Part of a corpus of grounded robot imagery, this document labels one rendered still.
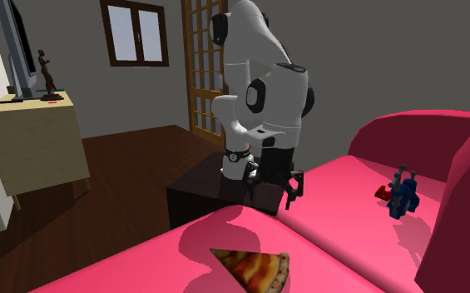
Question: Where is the pizza slice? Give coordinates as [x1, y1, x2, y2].
[210, 247, 291, 293]

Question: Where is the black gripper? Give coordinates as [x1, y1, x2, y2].
[244, 146, 305, 211]

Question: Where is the blue toy robot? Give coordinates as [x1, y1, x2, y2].
[374, 164, 420, 221]

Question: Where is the pink sofa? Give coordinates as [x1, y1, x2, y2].
[27, 108, 470, 293]

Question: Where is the wooden glazed door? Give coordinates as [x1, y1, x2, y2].
[180, 0, 230, 150]

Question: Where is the dark robot stand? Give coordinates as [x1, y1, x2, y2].
[166, 151, 297, 231]

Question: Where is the beige cabinet with television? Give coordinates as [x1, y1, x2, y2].
[0, 0, 92, 212]

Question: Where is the brown framed window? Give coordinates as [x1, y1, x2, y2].
[98, 0, 171, 68]

